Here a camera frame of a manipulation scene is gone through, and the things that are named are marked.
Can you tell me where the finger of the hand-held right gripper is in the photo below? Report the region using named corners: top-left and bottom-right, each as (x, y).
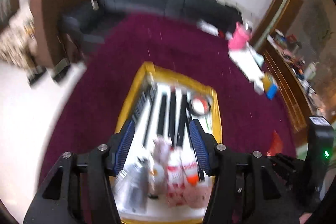
top-left (268, 153), bottom-right (303, 181)

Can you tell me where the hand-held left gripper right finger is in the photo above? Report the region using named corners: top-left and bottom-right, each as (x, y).
top-left (189, 119), bottom-right (301, 224)

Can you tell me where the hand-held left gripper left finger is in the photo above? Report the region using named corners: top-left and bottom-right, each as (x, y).
top-left (23, 119), bottom-right (136, 224)

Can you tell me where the white bottle with green label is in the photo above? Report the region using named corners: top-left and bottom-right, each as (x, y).
top-left (202, 115), bottom-right (214, 135)

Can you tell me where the black pen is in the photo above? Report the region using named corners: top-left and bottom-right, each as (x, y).
top-left (143, 106), bottom-right (156, 147)

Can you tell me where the yellow-rimmed white tray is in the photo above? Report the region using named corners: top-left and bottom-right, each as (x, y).
top-left (113, 61), bottom-right (223, 224)

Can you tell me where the small white bottle orange cap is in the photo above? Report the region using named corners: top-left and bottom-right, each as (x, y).
top-left (184, 161), bottom-right (199, 187)

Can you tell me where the white tube with red hearts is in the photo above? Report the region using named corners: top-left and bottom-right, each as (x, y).
top-left (165, 147), bottom-right (202, 210)

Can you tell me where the red gold-printed packet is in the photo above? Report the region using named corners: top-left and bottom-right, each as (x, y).
top-left (266, 130), bottom-right (284, 157)

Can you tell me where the pink white cream tube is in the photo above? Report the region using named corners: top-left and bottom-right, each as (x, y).
top-left (153, 135), bottom-right (172, 164)

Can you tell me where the round red container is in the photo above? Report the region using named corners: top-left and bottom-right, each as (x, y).
top-left (189, 94), bottom-right (213, 117)

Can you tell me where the blue box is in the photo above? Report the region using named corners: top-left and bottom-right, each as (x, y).
top-left (265, 84), bottom-right (279, 101)

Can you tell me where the wooden brick-pattern counter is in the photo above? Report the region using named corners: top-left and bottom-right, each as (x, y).
top-left (248, 0), bottom-right (336, 135)

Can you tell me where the maroon blanket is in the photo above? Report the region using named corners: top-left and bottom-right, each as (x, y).
top-left (39, 13), bottom-right (297, 224)

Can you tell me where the pile of assorted clutter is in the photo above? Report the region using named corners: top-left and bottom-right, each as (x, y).
top-left (268, 30), bottom-right (326, 109)

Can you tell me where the white flat box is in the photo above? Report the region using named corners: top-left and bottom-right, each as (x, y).
top-left (230, 47), bottom-right (265, 94)

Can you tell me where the white flat packet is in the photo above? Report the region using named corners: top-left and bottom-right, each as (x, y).
top-left (197, 19), bottom-right (219, 35)

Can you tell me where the dark grey sofa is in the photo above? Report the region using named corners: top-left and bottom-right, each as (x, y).
top-left (59, 0), bottom-right (243, 43)

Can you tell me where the brown wooden chair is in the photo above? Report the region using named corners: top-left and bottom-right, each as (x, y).
top-left (28, 0), bottom-right (101, 85)

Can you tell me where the wooden glass-door cabinet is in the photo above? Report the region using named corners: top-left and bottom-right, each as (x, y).
top-left (0, 0), bottom-right (36, 69)

